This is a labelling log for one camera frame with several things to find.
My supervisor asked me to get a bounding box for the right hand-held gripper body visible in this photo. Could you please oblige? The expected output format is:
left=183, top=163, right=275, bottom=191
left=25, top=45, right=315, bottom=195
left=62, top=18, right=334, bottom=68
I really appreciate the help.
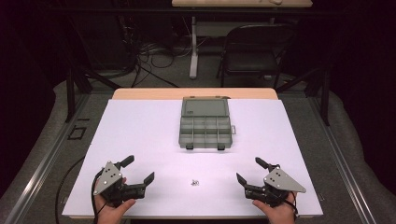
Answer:
left=244, top=163, right=307, bottom=208

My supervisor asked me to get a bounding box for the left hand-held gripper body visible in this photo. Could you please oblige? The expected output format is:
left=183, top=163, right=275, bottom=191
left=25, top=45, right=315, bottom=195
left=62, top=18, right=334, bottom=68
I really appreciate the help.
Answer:
left=92, top=161, right=146, bottom=208

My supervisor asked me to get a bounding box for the grey compartment organizer box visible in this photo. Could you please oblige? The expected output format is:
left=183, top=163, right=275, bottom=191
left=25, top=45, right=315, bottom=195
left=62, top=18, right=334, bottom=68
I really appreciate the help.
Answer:
left=178, top=96, right=237, bottom=151

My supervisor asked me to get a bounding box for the person's right hand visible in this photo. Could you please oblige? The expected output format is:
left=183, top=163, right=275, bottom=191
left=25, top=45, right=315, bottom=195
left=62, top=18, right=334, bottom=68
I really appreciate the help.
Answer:
left=251, top=190, right=298, bottom=224

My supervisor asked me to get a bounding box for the person's left hand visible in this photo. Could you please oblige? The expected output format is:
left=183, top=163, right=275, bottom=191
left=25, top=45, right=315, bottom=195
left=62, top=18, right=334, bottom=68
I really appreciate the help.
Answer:
left=93, top=176, right=137, bottom=224

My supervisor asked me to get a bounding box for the white board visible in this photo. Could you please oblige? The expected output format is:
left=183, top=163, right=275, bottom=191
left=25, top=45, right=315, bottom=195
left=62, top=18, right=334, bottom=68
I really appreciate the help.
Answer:
left=61, top=99, right=324, bottom=218

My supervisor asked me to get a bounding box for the wooden table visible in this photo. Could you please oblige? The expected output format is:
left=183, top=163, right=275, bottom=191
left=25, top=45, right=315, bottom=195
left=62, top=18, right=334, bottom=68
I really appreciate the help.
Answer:
left=68, top=87, right=314, bottom=220

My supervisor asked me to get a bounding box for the black metal stand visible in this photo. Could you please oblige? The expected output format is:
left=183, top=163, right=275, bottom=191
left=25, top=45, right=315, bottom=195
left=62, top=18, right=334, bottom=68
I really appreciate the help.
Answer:
left=64, top=65, right=123, bottom=123
left=275, top=64, right=332, bottom=127

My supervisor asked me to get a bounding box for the black folding chair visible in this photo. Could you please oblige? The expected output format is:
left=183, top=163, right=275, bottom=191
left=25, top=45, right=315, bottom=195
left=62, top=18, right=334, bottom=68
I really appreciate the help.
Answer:
left=217, top=22, right=297, bottom=90

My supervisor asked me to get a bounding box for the white desk leg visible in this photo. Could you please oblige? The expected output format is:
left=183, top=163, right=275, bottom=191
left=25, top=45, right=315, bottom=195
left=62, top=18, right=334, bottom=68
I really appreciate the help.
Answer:
left=189, top=16, right=200, bottom=80

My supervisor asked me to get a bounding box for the light wooden desk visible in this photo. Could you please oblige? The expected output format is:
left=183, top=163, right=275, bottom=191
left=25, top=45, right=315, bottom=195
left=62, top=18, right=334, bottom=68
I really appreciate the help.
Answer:
left=171, top=0, right=314, bottom=8

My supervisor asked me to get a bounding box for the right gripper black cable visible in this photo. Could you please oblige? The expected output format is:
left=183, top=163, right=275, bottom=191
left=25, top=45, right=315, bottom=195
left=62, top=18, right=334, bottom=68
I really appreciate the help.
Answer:
left=279, top=190, right=301, bottom=220

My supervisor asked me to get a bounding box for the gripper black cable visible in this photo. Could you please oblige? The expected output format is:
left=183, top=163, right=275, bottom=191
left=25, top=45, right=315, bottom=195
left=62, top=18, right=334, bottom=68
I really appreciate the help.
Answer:
left=54, top=154, right=106, bottom=224
left=279, top=190, right=301, bottom=220

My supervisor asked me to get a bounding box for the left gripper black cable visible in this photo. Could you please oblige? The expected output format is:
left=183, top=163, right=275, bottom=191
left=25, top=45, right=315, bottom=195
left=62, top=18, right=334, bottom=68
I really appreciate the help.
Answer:
left=54, top=154, right=106, bottom=224

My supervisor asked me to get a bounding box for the aluminium floor rail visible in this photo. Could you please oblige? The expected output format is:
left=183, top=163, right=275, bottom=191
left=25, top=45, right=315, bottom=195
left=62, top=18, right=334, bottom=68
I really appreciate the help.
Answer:
left=0, top=92, right=92, bottom=224
left=307, top=95, right=378, bottom=224

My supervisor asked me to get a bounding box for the bundle of floor cables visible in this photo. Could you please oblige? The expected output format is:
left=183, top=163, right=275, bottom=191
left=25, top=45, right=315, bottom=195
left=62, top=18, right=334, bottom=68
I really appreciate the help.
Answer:
left=122, top=13, right=208, bottom=89

